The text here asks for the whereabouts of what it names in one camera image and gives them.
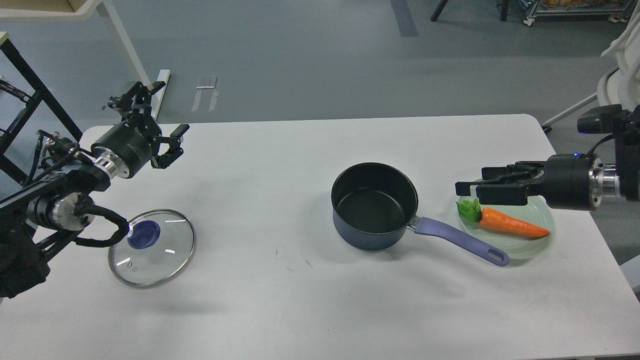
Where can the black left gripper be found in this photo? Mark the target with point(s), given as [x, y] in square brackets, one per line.
[124, 149]

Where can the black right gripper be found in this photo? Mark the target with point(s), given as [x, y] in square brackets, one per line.
[565, 181]

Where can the glass lid with purple knob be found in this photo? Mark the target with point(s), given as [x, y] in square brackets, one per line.
[158, 247]

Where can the blue saucepan with purple handle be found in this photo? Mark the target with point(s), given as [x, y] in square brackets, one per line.
[374, 204]

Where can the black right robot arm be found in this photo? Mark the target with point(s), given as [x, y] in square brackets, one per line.
[619, 179]

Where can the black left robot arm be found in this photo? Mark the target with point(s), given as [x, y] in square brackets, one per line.
[56, 209]

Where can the orange toy carrot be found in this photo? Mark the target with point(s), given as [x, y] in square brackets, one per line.
[493, 220]

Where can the pale green plate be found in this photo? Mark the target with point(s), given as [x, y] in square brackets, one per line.
[518, 248]

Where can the black metal rack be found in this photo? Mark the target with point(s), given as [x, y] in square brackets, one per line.
[41, 94]

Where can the wheeled metal cart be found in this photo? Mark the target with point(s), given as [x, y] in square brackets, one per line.
[607, 9]

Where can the white desk frame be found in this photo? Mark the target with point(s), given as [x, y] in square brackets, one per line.
[85, 50]

